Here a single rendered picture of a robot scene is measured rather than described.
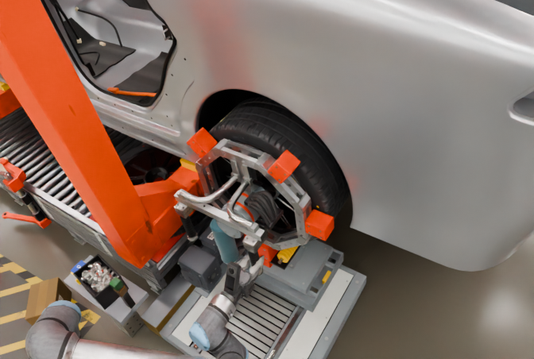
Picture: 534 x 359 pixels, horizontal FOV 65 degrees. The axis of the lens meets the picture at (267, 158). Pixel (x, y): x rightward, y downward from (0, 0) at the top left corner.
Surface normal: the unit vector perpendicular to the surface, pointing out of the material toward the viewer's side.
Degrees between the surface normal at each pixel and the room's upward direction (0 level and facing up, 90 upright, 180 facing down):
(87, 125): 90
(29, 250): 0
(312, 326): 0
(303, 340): 0
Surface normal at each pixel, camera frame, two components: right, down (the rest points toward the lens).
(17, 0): 0.83, 0.30
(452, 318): -0.13, -0.72
